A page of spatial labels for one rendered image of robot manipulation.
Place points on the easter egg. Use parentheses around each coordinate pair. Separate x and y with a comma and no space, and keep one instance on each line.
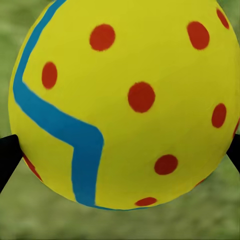
(126,104)

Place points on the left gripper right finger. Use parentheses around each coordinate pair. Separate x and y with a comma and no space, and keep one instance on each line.
(234,151)

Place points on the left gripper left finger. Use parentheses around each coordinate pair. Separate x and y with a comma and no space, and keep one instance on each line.
(10,156)

